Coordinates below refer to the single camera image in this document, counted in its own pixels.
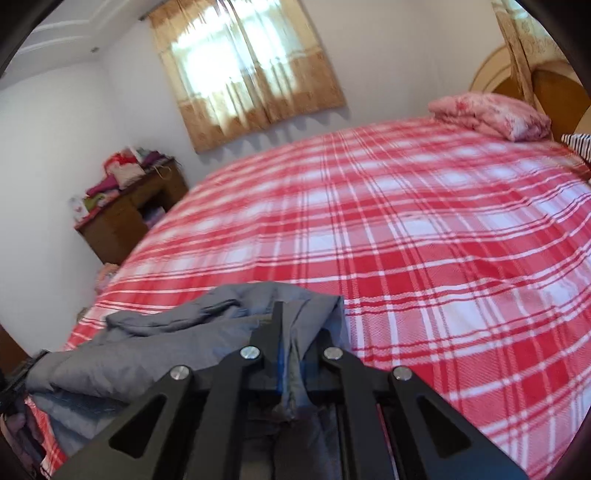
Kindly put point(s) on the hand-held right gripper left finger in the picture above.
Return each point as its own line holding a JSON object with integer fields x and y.
{"x": 263, "y": 341}

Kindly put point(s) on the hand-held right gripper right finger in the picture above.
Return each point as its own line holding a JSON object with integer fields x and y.
{"x": 351, "y": 369}

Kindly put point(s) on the grey puffer jacket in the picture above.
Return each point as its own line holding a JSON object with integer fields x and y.
{"x": 138, "y": 350}

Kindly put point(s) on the brown wooden door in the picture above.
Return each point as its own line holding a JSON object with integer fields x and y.
{"x": 10, "y": 348}

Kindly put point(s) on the bed with red plaid sheet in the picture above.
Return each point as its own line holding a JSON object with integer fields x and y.
{"x": 392, "y": 230}

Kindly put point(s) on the brown wooden desk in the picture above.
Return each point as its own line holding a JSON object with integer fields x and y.
{"x": 120, "y": 226}

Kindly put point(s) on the green folded garment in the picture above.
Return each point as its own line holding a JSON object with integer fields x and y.
{"x": 104, "y": 199}

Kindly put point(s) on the magenta folded garment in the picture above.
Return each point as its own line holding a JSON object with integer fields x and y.
{"x": 102, "y": 187}

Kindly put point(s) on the purple folded garment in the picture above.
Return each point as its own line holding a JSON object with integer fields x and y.
{"x": 150, "y": 158}

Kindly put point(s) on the beige window curtain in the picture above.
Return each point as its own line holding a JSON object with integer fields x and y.
{"x": 249, "y": 87}

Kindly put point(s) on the pink floral pillow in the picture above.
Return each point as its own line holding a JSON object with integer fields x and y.
{"x": 494, "y": 113}

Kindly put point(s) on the striped pillow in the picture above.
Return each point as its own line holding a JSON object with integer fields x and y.
{"x": 579, "y": 147}

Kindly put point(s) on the wooden bed headboard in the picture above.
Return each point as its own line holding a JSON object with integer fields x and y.
{"x": 554, "y": 87}

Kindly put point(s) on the beige patterned side curtain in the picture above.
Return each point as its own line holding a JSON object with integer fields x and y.
{"x": 526, "y": 46}

